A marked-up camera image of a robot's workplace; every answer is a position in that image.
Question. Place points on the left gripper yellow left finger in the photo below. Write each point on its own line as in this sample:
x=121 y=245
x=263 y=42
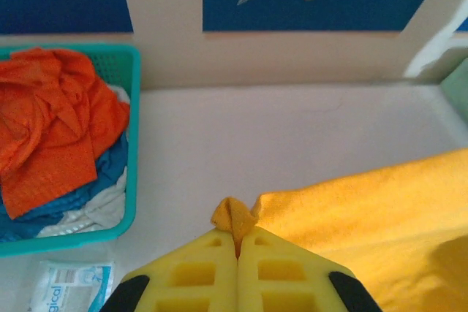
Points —
x=190 y=272

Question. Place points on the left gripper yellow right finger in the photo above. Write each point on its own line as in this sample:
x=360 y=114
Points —
x=289 y=272

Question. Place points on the yellow t-shirt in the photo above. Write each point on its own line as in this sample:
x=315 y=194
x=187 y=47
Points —
x=365 y=224

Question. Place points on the white t-shirt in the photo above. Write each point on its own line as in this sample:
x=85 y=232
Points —
x=106 y=206

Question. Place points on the white surgical mask packet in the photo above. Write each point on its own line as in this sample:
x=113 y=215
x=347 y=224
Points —
x=69 y=286

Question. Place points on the blue t-shirt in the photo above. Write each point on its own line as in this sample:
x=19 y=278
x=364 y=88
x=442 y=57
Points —
x=109 y=166

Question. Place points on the teal plastic basket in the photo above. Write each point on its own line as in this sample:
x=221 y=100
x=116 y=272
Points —
x=133 y=144

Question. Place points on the orange t-shirt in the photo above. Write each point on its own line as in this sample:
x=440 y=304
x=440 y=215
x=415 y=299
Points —
x=47 y=125

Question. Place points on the aluminium frame post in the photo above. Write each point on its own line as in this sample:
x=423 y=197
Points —
x=435 y=52

